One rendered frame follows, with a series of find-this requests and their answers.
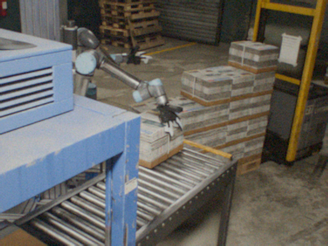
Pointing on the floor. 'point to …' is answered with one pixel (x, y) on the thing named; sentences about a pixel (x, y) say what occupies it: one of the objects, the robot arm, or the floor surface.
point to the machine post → (123, 184)
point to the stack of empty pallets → (120, 20)
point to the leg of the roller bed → (225, 212)
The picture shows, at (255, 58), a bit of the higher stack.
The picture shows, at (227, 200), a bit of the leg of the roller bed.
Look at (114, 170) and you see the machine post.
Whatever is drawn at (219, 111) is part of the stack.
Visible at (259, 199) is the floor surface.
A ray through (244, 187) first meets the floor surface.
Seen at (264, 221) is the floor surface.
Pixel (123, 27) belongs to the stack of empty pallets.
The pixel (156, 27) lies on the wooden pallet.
